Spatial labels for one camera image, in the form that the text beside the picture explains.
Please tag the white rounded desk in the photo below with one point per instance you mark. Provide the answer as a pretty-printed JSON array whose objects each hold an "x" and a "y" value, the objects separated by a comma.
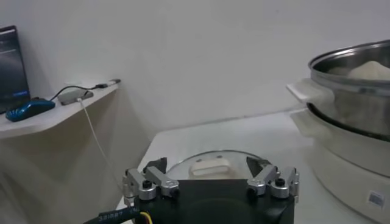
[{"x": 45, "y": 118}]

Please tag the blue computer mouse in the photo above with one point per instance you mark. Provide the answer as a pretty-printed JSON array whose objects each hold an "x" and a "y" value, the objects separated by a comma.
[{"x": 30, "y": 109}]

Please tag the white electric cooking pot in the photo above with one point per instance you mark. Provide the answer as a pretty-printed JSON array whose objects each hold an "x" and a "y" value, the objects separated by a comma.
[{"x": 350, "y": 170}]

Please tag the black smartphone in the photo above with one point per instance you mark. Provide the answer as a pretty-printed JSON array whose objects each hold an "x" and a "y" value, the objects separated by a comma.
[{"x": 74, "y": 95}]

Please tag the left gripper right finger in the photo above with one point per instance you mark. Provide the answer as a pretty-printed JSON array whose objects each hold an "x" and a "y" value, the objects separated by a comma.
[{"x": 274, "y": 184}]

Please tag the perforated steel steamer basket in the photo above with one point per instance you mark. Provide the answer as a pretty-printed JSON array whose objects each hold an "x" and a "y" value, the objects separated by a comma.
[{"x": 350, "y": 109}]

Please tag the round glass pot lid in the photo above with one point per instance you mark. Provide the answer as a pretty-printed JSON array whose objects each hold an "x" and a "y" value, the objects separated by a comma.
[{"x": 210, "y": 167}]

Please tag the white steamed baozi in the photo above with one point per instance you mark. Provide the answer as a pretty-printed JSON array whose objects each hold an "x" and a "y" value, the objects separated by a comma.
[{"x": 371, "y": 71}]

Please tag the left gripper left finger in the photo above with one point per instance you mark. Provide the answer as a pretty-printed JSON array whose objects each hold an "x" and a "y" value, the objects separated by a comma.
[{"x": 152, "y": 185}]

